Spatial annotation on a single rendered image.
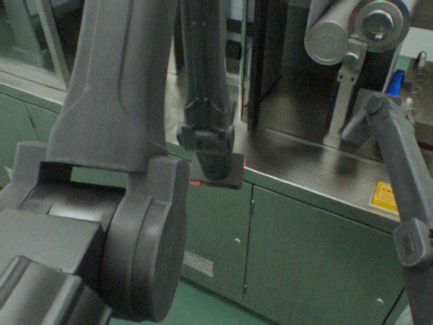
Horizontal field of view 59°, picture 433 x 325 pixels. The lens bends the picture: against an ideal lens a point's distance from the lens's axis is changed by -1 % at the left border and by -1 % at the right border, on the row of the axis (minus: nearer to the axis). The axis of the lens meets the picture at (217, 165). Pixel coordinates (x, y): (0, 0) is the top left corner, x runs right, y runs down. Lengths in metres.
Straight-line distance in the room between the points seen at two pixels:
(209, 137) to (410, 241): 0.31
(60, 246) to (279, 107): 1.20
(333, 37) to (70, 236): 1.02
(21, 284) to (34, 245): 0.03
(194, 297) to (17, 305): 1.71
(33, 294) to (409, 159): 0.62
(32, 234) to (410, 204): 0.54
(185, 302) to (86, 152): 1.66
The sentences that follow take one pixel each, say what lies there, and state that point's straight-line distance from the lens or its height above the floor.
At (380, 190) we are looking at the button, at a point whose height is 0.92.
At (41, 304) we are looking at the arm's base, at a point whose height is 1.48.
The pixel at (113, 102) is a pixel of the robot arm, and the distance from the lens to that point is 0.23.
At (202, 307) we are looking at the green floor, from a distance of 1.85.
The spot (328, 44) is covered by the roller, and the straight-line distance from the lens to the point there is 1.16.
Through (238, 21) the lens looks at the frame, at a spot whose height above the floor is 1.23.
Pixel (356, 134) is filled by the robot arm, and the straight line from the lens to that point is 0.90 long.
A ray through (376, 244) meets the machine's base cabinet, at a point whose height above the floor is 0.76.
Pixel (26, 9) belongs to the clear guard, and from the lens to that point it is 1.50.
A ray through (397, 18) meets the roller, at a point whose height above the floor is 1.27.
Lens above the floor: 1.63
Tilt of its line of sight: 41 degrees down
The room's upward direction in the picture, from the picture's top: straight up
